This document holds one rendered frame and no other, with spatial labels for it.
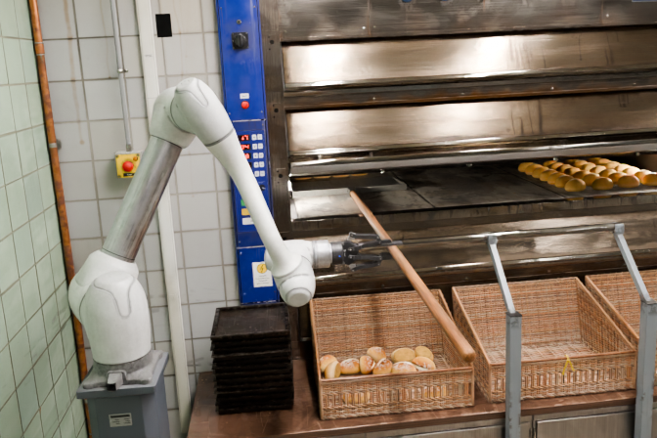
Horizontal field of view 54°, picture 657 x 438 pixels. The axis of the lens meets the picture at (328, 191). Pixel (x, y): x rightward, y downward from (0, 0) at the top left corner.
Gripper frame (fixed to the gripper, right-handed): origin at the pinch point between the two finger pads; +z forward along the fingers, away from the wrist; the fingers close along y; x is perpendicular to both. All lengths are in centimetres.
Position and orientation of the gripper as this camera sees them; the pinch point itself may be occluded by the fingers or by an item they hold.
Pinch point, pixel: (391, 248)
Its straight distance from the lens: 212.4
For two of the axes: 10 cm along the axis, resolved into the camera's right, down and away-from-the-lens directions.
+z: 9.9, -0.7, 0.9
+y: 0.5, 9.8, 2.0
